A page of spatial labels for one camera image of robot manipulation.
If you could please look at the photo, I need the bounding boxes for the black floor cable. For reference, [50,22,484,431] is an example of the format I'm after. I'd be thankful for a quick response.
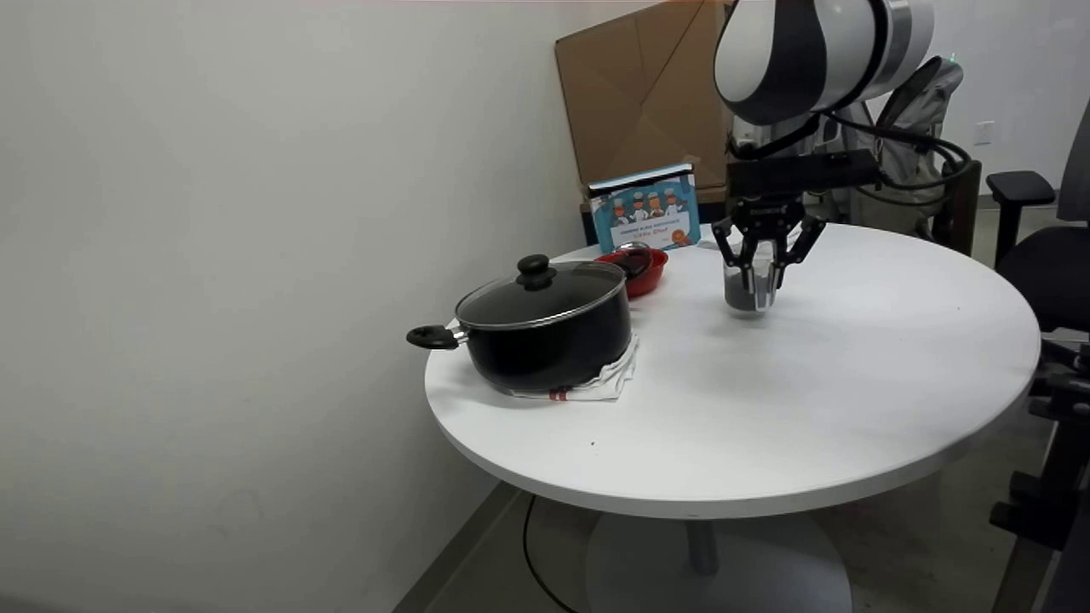
[517,492,583,613]

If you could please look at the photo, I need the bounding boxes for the clear glass jar dark contents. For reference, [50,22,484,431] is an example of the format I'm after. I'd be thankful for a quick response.
[722,254,787,321]

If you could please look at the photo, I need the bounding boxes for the black camera stand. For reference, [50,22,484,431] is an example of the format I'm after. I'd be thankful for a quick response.
[983,324,1090,613]

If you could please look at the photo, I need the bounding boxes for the black office chair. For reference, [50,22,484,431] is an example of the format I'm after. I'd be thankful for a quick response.
[983,99,1090,336]

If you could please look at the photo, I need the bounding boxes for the grey backpack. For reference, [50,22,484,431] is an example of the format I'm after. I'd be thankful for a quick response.
[832,51,966,234]

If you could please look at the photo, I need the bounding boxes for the blue cartoon print box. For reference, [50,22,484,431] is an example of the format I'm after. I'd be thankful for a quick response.
[586,161,704,254]

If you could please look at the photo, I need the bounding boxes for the glass pot lid black knob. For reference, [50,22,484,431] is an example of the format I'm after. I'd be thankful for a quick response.
[452,252,630,333]

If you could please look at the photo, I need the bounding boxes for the large brown cardboard sheet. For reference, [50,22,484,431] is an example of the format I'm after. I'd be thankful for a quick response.
[553,0,743,207]

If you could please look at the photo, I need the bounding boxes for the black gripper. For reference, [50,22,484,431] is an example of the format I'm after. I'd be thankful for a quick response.
[712,194,832,313]

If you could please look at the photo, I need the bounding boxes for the white table pedestal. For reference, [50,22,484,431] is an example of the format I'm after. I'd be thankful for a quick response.
[583,512,854,613]

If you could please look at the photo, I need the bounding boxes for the black cooking pot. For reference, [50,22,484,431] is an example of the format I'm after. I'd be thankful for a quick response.
[403,261,636,399]

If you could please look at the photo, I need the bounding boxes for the red bowl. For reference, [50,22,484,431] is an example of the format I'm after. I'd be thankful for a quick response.
[595,246,672,304]

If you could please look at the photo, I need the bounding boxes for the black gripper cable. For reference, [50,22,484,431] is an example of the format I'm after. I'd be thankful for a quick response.
[820,109,982,191]

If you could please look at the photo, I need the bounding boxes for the dark wooden chair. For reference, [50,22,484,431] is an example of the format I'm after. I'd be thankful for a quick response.
[931,156,983,259]

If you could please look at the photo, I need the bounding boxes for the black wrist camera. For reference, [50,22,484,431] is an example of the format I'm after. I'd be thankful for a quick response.
[727,149,887,203]

